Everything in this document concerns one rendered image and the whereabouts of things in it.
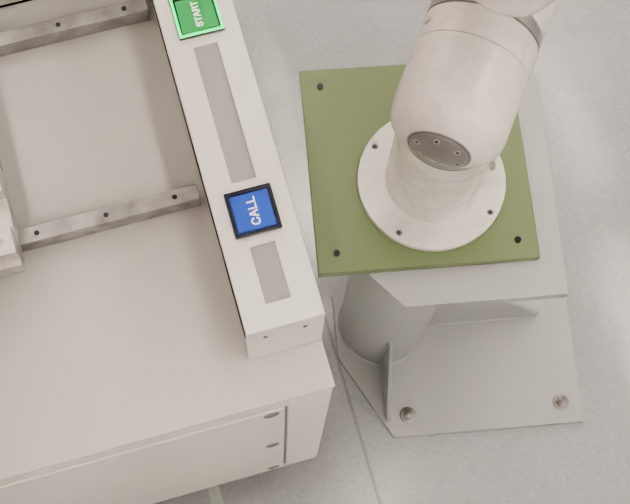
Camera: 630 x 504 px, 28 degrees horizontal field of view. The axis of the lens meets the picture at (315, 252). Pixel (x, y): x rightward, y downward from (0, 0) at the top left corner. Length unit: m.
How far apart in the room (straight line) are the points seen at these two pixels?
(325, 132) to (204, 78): 0.20
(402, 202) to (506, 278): 0.17
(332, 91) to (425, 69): 0.45
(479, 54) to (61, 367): 0.67
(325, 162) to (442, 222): 0.17
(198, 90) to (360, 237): 0.28
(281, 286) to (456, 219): 0.27
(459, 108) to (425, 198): 0.33
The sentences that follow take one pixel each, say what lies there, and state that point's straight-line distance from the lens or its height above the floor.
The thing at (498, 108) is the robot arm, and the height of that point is 1.24.
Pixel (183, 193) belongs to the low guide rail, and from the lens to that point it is 1.59.
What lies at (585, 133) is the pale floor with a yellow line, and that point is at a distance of 2.60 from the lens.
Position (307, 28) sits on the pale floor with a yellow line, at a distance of 2.62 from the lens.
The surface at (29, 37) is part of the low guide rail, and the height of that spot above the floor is 0.85.
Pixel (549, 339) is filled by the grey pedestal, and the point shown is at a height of 0.01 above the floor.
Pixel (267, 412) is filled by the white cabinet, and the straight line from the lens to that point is 1.61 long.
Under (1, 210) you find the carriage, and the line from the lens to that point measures 1.58.
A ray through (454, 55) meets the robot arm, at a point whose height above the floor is 1.25.
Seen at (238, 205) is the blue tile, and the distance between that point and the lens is 1.46.
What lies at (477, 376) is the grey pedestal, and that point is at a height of 0.01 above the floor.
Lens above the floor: 2.35
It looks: 74 degrees down
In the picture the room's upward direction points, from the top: 5 degrees clockwise
